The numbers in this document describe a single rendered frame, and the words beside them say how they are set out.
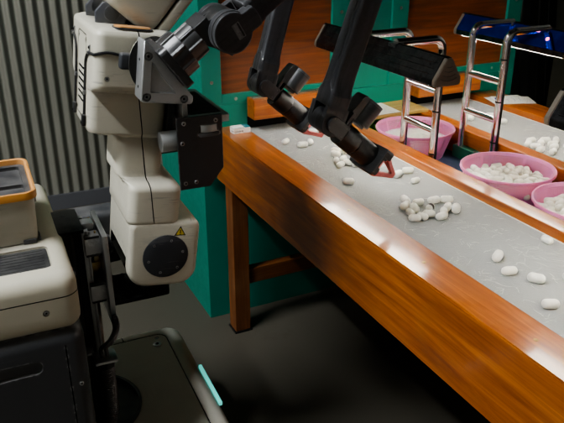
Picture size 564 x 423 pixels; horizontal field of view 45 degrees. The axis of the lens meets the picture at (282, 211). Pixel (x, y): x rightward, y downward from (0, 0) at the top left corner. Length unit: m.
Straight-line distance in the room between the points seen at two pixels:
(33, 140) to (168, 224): 2.18
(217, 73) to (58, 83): 1.44
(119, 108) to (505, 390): 0.92
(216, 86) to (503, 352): 1.40
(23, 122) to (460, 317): 2.71
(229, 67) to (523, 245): 1.16
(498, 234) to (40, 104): 2.52
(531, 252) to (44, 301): 1.04
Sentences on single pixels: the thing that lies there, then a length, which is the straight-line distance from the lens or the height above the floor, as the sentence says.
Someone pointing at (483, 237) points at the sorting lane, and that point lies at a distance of 1.66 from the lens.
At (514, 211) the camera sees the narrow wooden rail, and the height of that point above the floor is 0.76.
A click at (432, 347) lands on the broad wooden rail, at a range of 1.42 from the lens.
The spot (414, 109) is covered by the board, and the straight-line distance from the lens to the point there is 2.54.
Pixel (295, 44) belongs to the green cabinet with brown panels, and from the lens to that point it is 2.41.
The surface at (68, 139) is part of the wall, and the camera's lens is 3.66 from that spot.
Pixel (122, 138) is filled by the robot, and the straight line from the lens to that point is 1.49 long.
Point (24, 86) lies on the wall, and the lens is 3.57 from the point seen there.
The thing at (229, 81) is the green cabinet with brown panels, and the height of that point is 0.91.
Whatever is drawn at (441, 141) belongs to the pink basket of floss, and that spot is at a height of 0.75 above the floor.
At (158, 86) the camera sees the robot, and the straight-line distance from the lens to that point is 1.29.
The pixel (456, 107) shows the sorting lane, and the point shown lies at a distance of 2.74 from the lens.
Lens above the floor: 1.44
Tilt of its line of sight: 24 degrees down
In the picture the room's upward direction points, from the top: straight up
